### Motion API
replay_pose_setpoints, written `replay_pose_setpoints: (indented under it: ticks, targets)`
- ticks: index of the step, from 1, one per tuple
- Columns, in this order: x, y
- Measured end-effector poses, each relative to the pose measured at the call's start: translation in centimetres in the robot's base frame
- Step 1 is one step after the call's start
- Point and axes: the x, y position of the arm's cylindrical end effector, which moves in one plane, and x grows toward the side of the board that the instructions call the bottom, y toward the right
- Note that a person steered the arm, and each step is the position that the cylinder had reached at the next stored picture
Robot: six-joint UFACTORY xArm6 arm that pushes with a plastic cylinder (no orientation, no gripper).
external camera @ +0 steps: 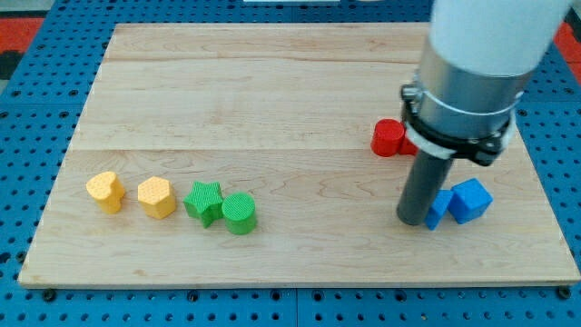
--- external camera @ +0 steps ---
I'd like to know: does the green star block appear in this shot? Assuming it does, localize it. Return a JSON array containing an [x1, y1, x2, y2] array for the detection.
[[182, 181, 223, 228]]

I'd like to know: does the blue angular block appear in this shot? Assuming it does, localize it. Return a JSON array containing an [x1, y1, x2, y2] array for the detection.
[[425, 190, 454, 231]]

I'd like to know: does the light wooden board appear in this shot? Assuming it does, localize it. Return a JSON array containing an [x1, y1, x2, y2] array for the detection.
[[18, 24, 580, 290]]

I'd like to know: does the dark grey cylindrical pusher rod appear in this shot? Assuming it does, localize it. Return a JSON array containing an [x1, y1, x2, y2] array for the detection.
[[397, 151, 454, 225]]

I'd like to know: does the red star block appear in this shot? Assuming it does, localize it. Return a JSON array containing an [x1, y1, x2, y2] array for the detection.
[[399, 136, 419, 156]]

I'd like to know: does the yellow heart block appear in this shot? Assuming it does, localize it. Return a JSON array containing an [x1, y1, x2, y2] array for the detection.
[[85, 171, 125, 214]]

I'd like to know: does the blue cube block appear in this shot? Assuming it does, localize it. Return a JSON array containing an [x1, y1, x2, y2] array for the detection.
[[448, 178, 493, 224]]

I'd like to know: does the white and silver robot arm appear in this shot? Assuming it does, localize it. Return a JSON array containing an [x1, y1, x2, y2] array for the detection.
[[397, 0, 572, 225]]

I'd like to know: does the yellow hexagon block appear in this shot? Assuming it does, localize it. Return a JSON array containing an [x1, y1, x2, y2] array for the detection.
[[137, 176, 177, 220]]

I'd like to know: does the green cylinder block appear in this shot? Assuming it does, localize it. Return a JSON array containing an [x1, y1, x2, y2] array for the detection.
[[222, 193, 257, 235]]

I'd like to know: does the red cylinder block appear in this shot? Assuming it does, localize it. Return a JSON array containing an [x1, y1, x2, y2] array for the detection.
[[370, 119, 405, 157]]

